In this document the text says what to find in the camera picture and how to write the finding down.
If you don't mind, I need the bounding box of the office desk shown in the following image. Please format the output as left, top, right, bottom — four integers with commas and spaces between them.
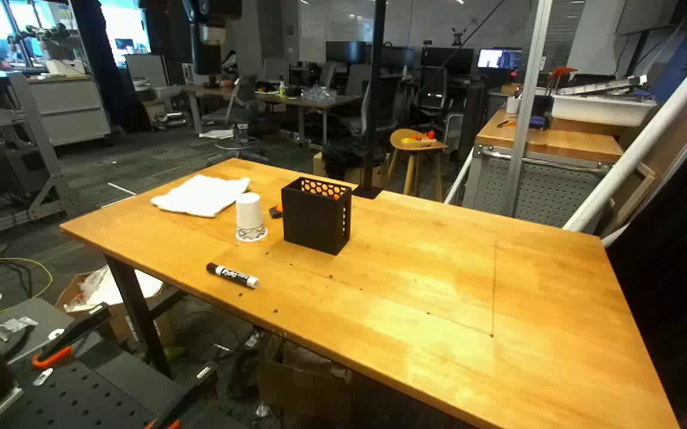
254, 85, 365, 151

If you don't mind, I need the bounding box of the white metal frame post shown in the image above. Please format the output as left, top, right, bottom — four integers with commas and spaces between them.
501, 0, 556, 219

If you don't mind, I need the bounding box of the yellow cable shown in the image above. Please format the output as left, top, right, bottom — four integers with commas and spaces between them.
0, 255, 57, 305

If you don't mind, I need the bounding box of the computer monitor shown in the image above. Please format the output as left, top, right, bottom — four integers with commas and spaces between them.
475, 45, 525, 75

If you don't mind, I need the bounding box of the white waffle-weave towel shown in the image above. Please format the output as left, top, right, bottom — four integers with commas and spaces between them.
149, 171, 252, 219

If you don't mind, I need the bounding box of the black table leg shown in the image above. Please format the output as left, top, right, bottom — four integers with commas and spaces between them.
102, 258, 189, 380

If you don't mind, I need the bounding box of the black perforated panel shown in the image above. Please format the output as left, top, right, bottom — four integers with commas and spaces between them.
0, 361, 195, 429

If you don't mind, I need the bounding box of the small orange yellow object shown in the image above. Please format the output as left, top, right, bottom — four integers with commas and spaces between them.
399, 128, 442, 148

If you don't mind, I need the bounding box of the black dry-erase marker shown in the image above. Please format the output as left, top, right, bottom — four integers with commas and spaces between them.
204, 260, 261, 290

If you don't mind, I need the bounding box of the orange-handled tool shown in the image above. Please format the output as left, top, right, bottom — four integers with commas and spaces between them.
31, 305, 111, 375

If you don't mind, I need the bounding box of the white plastic bin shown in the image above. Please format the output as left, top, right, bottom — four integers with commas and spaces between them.
549, 88, 657, 128

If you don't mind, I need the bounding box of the thin white pole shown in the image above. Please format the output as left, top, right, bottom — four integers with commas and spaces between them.
444, 145, 480, 208

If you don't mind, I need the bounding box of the cardboard box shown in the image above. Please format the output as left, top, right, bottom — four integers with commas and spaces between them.
254, 356, 356, 426

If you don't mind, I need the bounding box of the grey metal shelving unit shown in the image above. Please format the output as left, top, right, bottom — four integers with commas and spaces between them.
0, 70, 79, 244

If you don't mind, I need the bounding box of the round wooden stool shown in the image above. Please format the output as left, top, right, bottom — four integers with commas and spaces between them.
383, 127, 449, 201

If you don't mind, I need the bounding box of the black pole with base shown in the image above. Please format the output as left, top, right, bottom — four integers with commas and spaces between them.
350, 0, 391, 201

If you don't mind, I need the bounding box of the white paper cup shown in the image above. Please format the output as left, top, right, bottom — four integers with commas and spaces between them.
233, 191, 269, 244

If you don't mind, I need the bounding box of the wooden workbench with grey panel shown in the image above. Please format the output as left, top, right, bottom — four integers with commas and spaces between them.
459, 107, 655, 231

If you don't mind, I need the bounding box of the thick white beam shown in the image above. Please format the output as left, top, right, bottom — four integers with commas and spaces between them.
562, 32, 687, 235

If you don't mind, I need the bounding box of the black perforated box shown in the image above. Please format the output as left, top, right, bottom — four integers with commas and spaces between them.
278, 177, 356, 258

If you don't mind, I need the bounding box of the white cabinet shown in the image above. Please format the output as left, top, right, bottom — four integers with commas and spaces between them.
23, 75, 111, 148

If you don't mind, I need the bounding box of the white plastic bag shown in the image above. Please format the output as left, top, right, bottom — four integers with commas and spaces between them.
54, 262, 164, 316

